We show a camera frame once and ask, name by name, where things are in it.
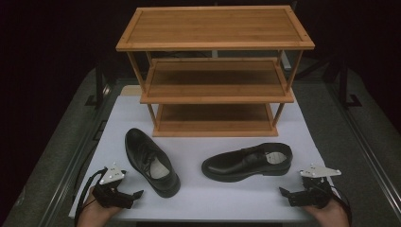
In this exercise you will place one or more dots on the black leather shoe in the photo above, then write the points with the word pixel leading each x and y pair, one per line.
pixel 239 164
pixel 143 154

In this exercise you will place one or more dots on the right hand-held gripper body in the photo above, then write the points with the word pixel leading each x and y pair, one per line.
pixel 315 189

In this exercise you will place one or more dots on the person's right hand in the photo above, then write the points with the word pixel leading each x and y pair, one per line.
pixel 331 214

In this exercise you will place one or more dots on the black metal stand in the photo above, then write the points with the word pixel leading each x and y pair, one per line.
pixel 99 85
pixel 345 85

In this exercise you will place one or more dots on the wooden three-tier shoe rack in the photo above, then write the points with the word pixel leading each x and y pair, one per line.
pixel 214 28

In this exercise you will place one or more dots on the person's left hand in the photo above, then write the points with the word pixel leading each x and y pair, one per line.
pixel 94 214

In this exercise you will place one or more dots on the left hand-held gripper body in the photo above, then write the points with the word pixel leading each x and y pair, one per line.
pixel 110 192

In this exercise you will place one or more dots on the white table mat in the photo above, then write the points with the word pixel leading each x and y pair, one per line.
pixel 220 198

